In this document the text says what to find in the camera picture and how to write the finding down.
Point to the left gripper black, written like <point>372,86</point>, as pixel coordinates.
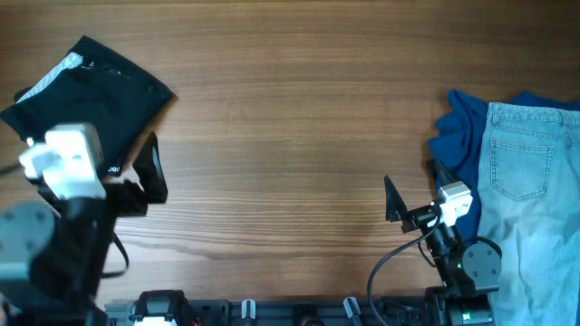
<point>135,200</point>

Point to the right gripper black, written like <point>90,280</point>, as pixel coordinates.
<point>395,210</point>

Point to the black shorts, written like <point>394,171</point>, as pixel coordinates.
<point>93,84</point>

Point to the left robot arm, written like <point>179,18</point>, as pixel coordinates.
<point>53,256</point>

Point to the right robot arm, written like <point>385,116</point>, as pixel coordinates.
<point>468,268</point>

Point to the blue shirt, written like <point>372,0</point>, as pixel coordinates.
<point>458,147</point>

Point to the light blue jeans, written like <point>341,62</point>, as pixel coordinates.
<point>528,185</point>

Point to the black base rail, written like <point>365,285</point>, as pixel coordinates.
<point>347,311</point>

